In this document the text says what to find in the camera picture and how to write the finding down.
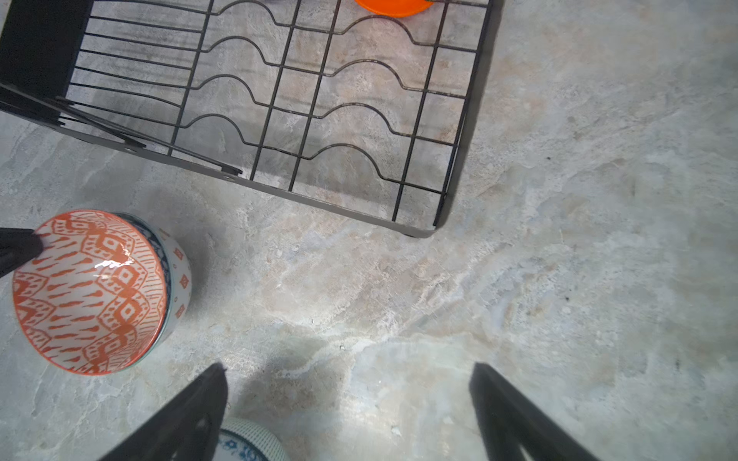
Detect orange plastic bowl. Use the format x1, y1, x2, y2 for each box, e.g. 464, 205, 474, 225
356, 0, 434, 18

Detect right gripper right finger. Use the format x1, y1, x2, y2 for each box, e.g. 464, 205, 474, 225
469, 362, 597, 461

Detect red patterned ceramic bowl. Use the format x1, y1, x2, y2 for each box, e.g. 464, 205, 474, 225
13, 209, 193, 376

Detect blue floral ceramic bowl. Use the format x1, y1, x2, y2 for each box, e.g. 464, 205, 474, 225
213, 418, 289, 461

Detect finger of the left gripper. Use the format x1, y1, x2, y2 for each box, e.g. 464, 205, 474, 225
0, 228, 43, 278

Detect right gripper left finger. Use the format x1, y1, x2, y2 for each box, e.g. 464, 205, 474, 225
103, 362, 229, 460

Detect black wire dish rack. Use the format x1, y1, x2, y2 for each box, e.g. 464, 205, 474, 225
1, 1, 504, 238

